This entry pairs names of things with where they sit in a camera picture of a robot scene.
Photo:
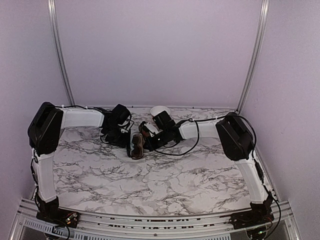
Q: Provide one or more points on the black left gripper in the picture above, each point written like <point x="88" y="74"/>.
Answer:
<point x="122" y="143"/>

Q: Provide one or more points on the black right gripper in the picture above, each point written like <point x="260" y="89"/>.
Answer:
<point x="151" y="146"/>

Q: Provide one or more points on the black woven glasses case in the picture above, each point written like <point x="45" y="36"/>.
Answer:
<point x="128" y="148"/>

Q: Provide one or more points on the brown striped glasses case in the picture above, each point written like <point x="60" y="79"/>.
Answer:
<point x="143" y="130"/>

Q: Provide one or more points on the brown translucent sunglasses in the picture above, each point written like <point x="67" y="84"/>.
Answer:
<point x="137" y="151"/>

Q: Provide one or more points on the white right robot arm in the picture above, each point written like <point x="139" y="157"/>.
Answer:
<point x="238" y="141"/>

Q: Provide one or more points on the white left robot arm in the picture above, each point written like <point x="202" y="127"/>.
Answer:
<point x="44" y="133"/>

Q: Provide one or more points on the white bowl orange outside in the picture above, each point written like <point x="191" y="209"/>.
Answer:
<point x="158" y="109"/>

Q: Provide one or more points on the aluminium frame rail back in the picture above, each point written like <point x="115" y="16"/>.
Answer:
<point x="182" y="107"/>

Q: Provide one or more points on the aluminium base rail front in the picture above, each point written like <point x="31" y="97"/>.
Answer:
<point x="102" y="226"/>

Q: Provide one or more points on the aluminium frame post left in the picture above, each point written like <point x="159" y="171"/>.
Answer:
<point x="59" y="50"/>

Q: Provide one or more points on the aluminium frame post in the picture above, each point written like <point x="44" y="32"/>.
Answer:
<point x="258" y="42"/>
<point x="59" y="50"/>

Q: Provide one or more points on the aluminium frame post right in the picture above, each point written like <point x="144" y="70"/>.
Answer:
<point x="258" y="42"/>

